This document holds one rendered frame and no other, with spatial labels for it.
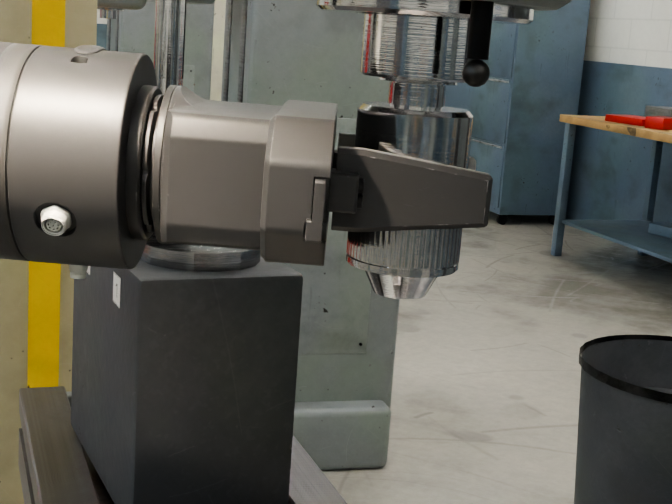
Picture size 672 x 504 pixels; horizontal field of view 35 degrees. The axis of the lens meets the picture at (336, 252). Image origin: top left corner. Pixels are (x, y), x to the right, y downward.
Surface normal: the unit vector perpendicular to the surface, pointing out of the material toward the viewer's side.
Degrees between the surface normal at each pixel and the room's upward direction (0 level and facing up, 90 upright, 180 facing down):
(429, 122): 90
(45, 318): 90
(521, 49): 90
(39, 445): 0
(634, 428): 93
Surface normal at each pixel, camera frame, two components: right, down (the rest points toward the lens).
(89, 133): 0.02, -0.16
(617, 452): -0.78, 0.14
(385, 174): -0.01, 0.20
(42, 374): 0.33, 0.21
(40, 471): 0.07, -0.98
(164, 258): -0.52, 0.14
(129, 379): -0.91, 0.02
